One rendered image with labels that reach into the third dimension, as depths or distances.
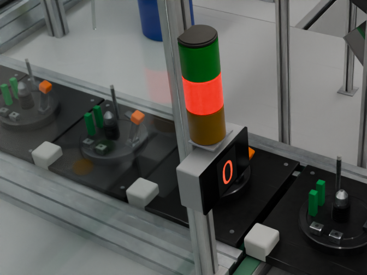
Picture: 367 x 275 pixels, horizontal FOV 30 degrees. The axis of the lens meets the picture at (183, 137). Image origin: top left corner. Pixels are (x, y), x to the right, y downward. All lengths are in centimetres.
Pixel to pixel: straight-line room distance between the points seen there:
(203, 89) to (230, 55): 101
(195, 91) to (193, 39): 7
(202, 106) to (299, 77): 90
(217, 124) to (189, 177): 8
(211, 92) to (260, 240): 36
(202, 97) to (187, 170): 11
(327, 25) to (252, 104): 63
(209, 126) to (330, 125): 74
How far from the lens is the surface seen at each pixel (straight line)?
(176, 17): 83
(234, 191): 124
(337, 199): 115
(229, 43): 192
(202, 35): 84
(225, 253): 118
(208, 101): 87
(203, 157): 92
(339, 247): 114
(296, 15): 204
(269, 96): 169
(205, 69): 84
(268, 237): 116
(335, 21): 227
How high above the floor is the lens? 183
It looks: 38 degrees down
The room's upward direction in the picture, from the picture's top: 8 degrees counter-clockwise
